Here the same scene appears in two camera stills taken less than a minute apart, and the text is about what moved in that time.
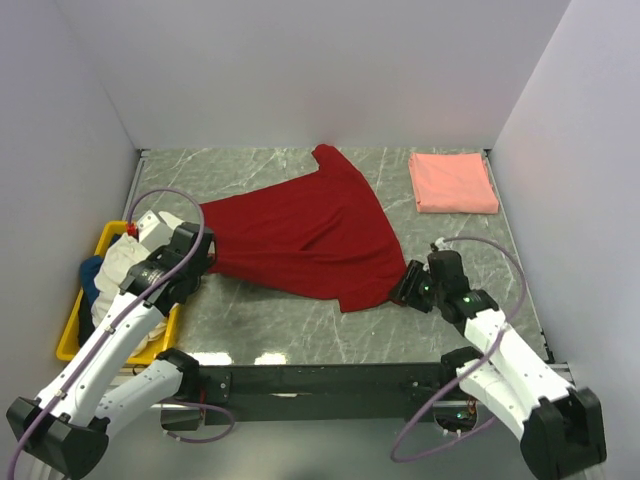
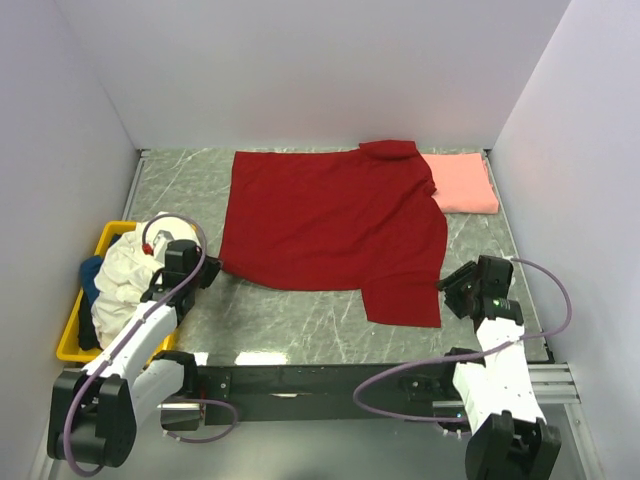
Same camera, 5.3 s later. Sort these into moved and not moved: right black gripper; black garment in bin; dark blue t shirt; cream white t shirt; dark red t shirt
Moved: right black gripper; dark red t shirt
Not moved: black garment in bin; cream white t shirt; dark blue t shirt
